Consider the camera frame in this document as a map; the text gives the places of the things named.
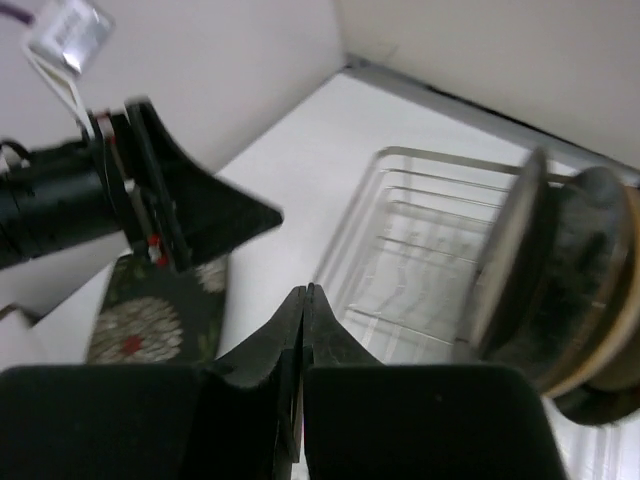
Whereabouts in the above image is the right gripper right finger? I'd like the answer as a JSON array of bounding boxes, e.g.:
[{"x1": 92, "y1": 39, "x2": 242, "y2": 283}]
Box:
[{"x1": 303, "y1": 284, "x2": 566, "y2": 479}]

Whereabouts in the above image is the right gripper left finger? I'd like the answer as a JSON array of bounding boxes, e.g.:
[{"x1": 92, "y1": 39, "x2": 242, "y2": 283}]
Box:
[{"x1": 1, "y1": 286, "x2": 306, "y2": 479}]

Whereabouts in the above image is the black gold rimmed plate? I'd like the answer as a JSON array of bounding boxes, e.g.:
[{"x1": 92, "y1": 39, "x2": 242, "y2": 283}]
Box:
[{"x1": 548, "y1": 187, "x2": 639, "y2": 426}]

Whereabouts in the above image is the silver rimmed cream plate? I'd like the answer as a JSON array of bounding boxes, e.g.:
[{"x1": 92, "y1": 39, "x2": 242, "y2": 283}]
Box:
[{"x1": 464, "y1": 148, "x2": 549, "y2": 351}]

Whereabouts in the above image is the wire dish rack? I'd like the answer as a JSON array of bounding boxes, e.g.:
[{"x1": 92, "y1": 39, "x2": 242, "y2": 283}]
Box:
[{"x1": 314, "y1": 146, "x2": 521, "y2": 366}]

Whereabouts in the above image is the black square floral plate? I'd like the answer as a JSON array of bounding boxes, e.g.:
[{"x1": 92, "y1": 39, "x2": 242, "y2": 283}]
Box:
[{"x1": 85, "y1": 255, "x2": 230, "y2": 364}]

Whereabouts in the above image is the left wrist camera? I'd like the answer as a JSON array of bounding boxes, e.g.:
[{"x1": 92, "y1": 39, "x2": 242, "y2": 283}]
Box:
[{"x1": 22, "y1": 0, "x2": 115, "y2": 137}]

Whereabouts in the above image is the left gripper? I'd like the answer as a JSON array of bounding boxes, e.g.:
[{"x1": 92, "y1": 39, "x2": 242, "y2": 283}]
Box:
[{"x1": 1, "y1": 100, "x2": 283, "y2": 273}]

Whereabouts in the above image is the dark grey deer plate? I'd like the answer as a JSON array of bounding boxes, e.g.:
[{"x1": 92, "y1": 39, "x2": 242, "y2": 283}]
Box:
[{"x1": 489, "y1": 167, "x2": 633, "y2": 394}]

